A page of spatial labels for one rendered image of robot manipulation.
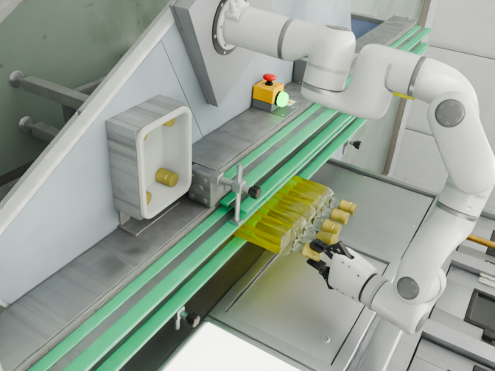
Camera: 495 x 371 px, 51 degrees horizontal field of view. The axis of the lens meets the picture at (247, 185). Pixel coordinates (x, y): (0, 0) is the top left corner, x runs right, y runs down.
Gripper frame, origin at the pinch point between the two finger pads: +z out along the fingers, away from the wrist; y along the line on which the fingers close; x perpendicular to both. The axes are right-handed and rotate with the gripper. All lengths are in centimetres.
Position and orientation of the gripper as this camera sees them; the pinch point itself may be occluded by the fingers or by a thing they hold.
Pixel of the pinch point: (317, 254)
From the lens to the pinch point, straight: 127.3
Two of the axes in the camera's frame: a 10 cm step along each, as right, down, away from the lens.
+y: 0.6, -8.4, -5.4
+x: -7.2, 3.4, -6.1
